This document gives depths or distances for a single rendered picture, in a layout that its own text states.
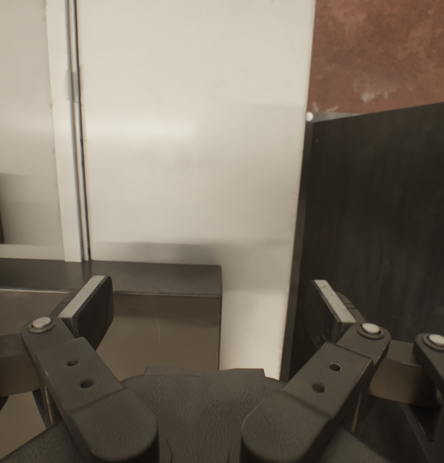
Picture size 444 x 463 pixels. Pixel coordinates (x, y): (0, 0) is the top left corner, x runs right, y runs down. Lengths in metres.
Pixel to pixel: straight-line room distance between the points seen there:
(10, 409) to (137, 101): 0.18
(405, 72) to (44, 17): 1.05
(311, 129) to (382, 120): 0.43
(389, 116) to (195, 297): 0.51
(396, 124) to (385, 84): 0.55
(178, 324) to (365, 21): 1.06
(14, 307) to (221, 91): 0.15
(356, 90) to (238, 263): 0.94
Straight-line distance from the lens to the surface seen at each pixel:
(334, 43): 1.10
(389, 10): 1.18
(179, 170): 0.18
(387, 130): 0.62
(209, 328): 0.17
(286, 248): 0.20
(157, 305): 0.16
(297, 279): 1.12
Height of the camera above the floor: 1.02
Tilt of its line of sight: 74 degrees down
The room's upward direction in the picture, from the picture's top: 178 degrees clockwise
